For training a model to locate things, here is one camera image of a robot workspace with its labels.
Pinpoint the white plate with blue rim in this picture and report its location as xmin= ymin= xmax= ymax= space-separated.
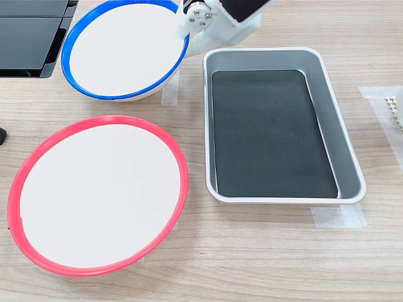
xmin=60 ymin=0 xmax=191 ymax=102

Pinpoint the long clear tape strip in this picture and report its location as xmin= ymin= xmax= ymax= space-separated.
xmin=161 ymin=69 xmax=181 ymax=106

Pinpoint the black mat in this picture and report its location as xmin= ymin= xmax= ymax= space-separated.
xmin=210 ymin=69 xmax=339 ymax=199

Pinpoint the black glossy device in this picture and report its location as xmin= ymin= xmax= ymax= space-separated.
xmin=0 ymin=0 xmax=79 ymax=79

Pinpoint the pale perforated plate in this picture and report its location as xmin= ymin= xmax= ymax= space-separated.
xmin=383 ymin=96 xmax=403 ymax=131

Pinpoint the white plate with red rim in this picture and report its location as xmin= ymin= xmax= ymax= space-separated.
xmin=6 ymin=115 xmax=190 ymax=278

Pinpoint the steel tray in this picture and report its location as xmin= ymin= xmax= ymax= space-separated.
xmin=202 ymin=47 xmax=368 ymax=205

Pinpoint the wide clear tape patch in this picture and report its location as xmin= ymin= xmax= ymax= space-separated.
xmin=310 ymin=203 xmax=368 ymax=229

